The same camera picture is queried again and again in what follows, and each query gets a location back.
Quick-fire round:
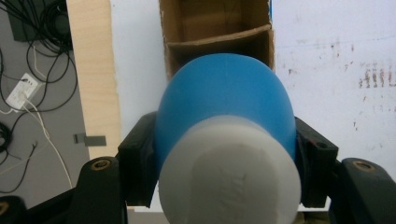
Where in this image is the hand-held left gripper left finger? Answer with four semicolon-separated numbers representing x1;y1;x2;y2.
118;111;159;208

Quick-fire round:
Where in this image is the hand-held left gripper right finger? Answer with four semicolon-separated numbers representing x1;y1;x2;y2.
293;116;339;208

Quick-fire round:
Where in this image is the blue bottle with white cap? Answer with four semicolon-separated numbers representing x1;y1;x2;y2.
153;52;303;224

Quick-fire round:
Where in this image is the brown cardboard box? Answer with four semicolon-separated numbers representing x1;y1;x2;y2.
158;0;276;82

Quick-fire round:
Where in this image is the grey tape strip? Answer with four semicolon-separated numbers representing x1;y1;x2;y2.
73;133;107;147

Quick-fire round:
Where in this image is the light wooden table edge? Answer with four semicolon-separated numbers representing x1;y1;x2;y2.
65;0;122;161

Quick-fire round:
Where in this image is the white power strip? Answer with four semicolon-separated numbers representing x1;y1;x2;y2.
5;73;44;112

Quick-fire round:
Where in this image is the dark box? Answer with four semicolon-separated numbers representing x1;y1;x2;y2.
7;0;73;43

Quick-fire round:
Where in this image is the white cable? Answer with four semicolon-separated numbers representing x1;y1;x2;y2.
0;46;75;189

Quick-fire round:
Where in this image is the thin black cable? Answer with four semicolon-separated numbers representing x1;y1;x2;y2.
0;120;39;194

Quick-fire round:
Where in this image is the bundle of black cables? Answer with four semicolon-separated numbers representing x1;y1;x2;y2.
0;0;78;114

